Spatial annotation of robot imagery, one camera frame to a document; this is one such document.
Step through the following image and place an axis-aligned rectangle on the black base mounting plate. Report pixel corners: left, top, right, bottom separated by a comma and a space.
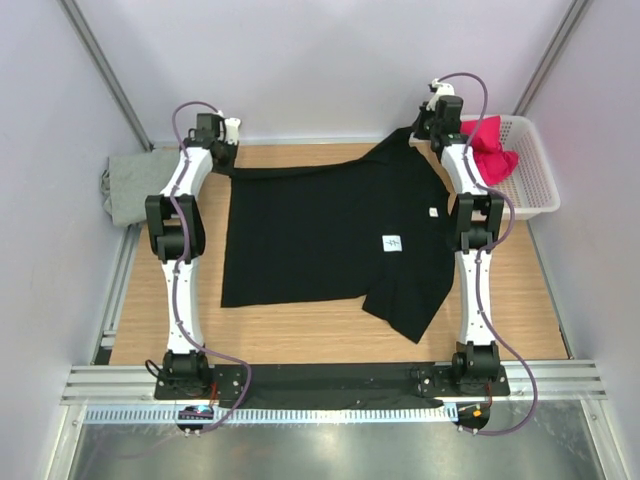
154, 362, 485, 410

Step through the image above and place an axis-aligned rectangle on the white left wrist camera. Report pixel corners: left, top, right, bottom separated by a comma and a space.
217, 110, 241, 146

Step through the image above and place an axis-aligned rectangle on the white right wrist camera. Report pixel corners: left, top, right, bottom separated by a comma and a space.
426, 79, 455, 111

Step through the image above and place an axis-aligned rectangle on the white slotted cable duct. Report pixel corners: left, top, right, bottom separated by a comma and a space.
84, 403, 458, 426

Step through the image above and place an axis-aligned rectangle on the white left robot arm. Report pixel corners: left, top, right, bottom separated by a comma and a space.
145, 109, 241, 400

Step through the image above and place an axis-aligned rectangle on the left aluminium corner post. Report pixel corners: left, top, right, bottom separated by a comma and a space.
57, 0, 153, 152

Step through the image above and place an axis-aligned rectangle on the aluminium corner post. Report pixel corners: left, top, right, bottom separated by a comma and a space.
57, 0, 153, 152
513, 0, 593, 116

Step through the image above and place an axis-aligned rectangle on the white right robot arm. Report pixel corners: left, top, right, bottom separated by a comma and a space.
414, 93, 510, 396

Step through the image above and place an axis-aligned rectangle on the grey folded t shirt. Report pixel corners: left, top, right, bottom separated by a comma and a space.
100, 149, 179, 228

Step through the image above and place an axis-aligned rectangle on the white plastic laundry basket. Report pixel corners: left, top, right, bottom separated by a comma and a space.
458, 115, 562, 224

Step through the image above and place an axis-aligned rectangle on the right aluminium corner post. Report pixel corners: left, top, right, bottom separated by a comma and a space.
513, 0, 593, 116

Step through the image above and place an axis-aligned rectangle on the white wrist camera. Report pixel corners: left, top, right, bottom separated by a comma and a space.
217, 110, 241, 146
426, 79, 455, 111

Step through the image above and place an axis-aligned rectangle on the aluminium frame rail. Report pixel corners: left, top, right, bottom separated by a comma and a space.
61, 360, 607, 410

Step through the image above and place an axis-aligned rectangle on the pink t shirt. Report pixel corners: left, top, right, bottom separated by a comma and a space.
471, 116, 519, 187

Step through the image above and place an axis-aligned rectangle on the black t shirt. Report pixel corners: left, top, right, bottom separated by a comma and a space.
221, 127, 455, 342

